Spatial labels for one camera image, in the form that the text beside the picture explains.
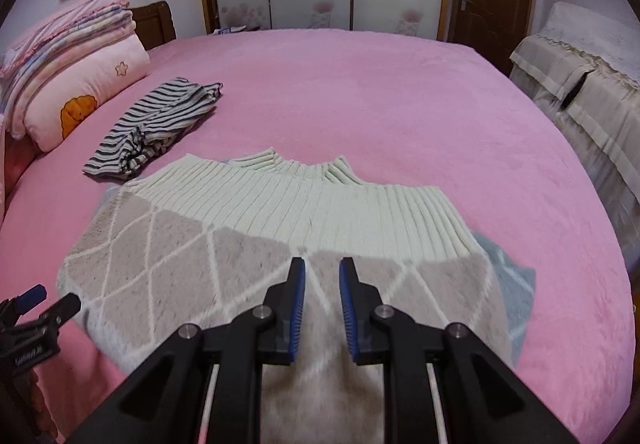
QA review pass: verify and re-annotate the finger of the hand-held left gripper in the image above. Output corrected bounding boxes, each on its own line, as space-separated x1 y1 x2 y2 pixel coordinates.
29 293 82 327
14 285 48 314

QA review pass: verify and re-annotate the pink pillow with flower print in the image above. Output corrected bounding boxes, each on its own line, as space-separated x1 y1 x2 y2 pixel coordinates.
22 34 151 153

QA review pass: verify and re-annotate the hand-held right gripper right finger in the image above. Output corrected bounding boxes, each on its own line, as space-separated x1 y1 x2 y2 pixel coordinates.
338 256 581 444

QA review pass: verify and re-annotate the dark wooden headboard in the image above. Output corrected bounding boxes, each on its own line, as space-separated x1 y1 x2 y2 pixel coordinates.
131 0 177 51

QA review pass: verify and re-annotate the cream cloth covered furniture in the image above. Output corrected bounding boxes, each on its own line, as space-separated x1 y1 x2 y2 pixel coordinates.
508 1 640 247

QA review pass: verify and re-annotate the grey diamond pattern sweater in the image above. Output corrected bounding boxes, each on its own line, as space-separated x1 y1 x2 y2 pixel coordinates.
57 148 537 444

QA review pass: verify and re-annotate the pink fleece bed blanket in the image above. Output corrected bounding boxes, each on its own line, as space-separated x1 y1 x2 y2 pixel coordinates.
0 28 632 444

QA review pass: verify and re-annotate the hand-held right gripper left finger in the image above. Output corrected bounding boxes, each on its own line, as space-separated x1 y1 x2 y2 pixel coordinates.
65 256 307 444

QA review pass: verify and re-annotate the stack of folded pastel blankets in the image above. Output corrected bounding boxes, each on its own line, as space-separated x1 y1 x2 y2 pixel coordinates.
0 0 137 125

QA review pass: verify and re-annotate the black white striped garment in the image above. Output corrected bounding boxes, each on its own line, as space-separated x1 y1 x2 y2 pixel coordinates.
82 78 224 183

